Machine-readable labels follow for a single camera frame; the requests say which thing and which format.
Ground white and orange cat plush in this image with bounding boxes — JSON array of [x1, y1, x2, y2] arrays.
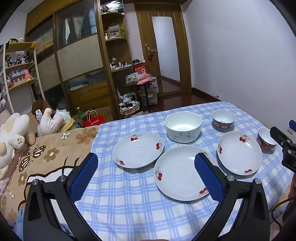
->
[[0, 113, 36, 179]]

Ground yellow-green plush toy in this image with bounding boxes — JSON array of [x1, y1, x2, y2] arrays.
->
[[62, 118, 77, 132]]

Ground large white printed bowl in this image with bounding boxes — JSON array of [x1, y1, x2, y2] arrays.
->
[[165, 111, 203, 143]]

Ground small cluttered side table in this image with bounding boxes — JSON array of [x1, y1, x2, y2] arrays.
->
[[125, 80, 160, 107]]

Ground white bookshelf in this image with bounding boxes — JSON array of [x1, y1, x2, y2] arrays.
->
[[0, 41, 45, 114]]

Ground red box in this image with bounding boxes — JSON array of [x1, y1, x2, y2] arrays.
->
[[132, 62, 148, 75]]

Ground brown floral blanket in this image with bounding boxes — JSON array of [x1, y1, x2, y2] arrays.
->
[[0, 126, 102, 223]]

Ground white cherry-print plate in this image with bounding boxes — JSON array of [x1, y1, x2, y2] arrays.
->
[[154, 146, 223, 202], [112, 132, 164, 169], [217, 131, 263, 175]]

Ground wooden corner shelf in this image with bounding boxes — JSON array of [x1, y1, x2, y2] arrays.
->
[[96, 0, 140, 121]]

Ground wooden door with glass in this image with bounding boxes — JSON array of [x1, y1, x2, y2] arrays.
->
[[135, 4, 192, 97]]

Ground blue plaid cloth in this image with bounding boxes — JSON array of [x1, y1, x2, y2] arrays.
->
[[74, 101, 294, 241]]

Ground pink and white doll plush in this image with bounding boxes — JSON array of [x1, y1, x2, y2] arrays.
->
[[36, 107, 70, 137]]

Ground clear storage box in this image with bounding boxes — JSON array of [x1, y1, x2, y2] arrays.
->
[[139, 92, 159, 107]]

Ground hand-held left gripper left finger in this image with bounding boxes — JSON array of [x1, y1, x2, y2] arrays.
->
[[23, 152, 102, 241]]

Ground black cable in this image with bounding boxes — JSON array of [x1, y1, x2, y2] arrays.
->
[[271, 199, 296, 232]]

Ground woven basket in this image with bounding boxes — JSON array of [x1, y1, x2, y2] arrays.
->
[[119, 102, 141, 115]]

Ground wooden wardrobe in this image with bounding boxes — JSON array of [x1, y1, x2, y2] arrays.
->
[[25, 0, 111, 117]]

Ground zebra plush toy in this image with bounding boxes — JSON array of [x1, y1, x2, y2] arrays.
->
[[120, 92, 138, 107]]

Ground cardboard box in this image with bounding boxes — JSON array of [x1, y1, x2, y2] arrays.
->
[[27, 99, 56, 123], [94, 107, 114, 122]]

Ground pink cloth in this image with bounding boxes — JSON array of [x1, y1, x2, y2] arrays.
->
[[137, 73, 155, 85]]

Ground white ruffled plush toy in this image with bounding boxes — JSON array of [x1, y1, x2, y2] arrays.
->
[[55, 108, 71, 121]]

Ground small red patterned bowl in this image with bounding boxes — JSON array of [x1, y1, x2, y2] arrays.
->
[[212, 109, 236, 131], [257, 127, 278, 152]]

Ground red paper bag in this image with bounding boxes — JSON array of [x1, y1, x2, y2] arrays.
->
[[83, 110, 102, 127]]

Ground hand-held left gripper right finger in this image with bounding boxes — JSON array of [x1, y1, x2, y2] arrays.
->
[[192, 152, 270, 241]]

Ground rows of small figurines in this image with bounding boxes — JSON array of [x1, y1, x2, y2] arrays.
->
[[3, 37, 37, 90]]

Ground dark wooden baseboard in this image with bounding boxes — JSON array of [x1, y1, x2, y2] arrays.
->
[[191, 87, 222, 102]]

